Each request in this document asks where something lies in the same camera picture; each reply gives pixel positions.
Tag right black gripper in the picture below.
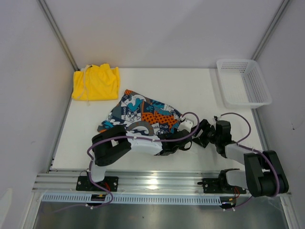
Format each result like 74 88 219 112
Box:
190 119 220 148

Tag patterned blue orange shorts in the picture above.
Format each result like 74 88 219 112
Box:
97 90 182 136

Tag yellow shorts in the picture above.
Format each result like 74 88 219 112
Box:
71 63 121 102

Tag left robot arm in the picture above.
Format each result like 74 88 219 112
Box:
86 125 192 191

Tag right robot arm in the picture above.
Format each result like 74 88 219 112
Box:
192 119 289 197

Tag white plastic basket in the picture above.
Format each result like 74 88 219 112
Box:
216 59 272 109

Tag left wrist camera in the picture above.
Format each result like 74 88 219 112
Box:
177 118 194 133

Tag aluminium mounting rail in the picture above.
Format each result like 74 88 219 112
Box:
32 170 219 195

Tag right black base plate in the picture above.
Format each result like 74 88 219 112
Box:
197 178 247 194

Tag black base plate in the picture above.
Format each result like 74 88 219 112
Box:
197 178 247 194
76 176 119 192

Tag white slotted cable duct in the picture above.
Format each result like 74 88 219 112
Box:
41 193 230 206

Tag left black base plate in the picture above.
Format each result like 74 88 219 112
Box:
76 176 119 192

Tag right aluminium frame post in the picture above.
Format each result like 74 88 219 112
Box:
251 0 293 61

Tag aluminium frame post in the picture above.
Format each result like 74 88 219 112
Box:
37 0 79 71
251 0 293 61

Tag left aluminium frame post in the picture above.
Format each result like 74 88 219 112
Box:
37 0 79 71

